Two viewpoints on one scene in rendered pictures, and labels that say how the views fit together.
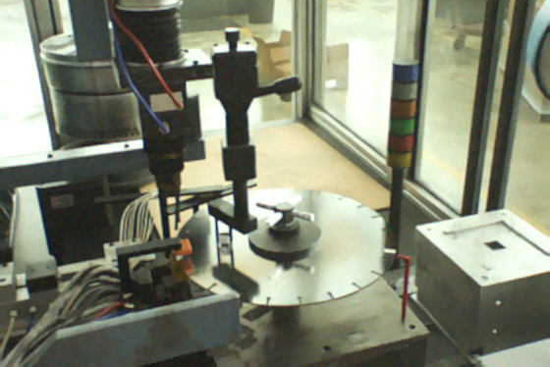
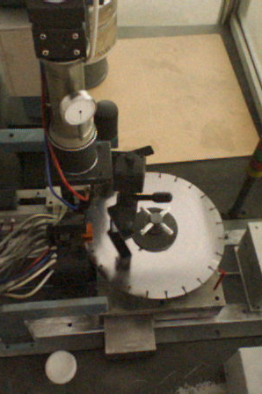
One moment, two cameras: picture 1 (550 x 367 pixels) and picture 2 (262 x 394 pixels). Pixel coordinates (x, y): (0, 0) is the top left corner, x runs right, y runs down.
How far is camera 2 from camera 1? 52 cm
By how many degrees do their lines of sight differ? 34
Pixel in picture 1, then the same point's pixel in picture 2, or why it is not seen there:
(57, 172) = (16, 148)
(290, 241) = (155, 239)
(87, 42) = (32, 107)
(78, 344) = (14, 313)
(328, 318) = not seen: hidden behind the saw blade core
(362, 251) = (198, 258)
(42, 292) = (7, 212)
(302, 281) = (153, 276)
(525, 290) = not seen: outside the picture
